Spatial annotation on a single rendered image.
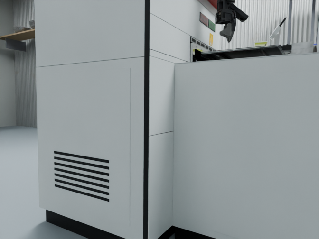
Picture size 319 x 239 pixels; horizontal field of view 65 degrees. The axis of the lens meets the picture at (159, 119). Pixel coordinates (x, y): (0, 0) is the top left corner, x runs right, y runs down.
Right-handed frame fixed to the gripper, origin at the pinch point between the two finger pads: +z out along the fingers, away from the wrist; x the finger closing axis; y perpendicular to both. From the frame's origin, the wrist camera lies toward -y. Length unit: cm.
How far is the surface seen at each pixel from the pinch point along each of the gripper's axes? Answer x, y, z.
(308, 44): 31.0, -19.1, 7.6
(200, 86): 22.1, 25.3, 25.8
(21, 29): -476, 226, -118
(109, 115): 14, 62, 38
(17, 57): -573, 262, -73
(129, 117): 21, 55, 39
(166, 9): 19.1, 39.5, -5.0
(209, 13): -16.4, 4.9, -18.6
